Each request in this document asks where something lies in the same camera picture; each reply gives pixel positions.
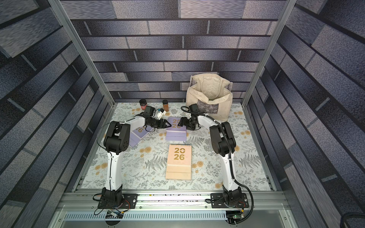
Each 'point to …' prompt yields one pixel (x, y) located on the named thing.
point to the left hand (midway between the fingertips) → (169, 124)
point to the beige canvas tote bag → (212, 94)
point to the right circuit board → (236, 216)
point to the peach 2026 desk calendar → (179, 162)
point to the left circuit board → (114, 213)
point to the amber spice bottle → (166, 105)
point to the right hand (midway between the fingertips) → (181, 125)
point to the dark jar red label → (143, 103)
